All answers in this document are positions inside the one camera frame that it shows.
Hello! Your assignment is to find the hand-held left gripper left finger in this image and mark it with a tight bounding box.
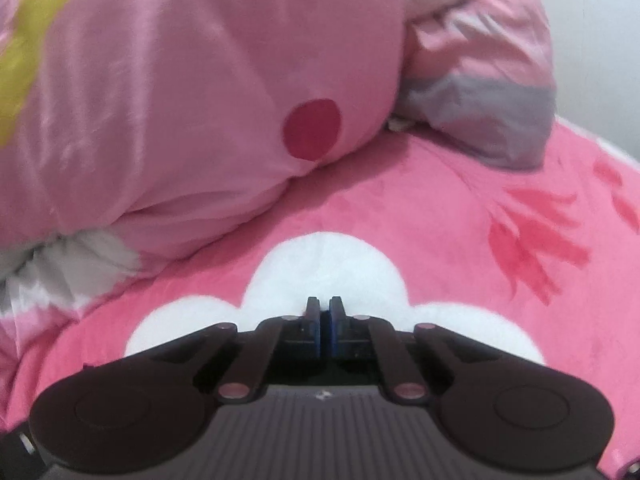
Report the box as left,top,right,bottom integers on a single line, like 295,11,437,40
150,296,323,406

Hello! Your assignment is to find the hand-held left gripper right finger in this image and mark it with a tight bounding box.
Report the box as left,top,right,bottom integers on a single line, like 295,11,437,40
327,296,494,406

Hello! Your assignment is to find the pink floral bed blanket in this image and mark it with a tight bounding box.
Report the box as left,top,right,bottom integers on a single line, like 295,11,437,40
0,115,640,480

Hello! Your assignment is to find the pink quilt with red dots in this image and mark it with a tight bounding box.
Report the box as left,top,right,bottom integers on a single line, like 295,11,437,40
0,0,411,376

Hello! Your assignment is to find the pink grey striped pillow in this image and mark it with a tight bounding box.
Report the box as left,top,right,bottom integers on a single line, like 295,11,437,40
392,0,558,171

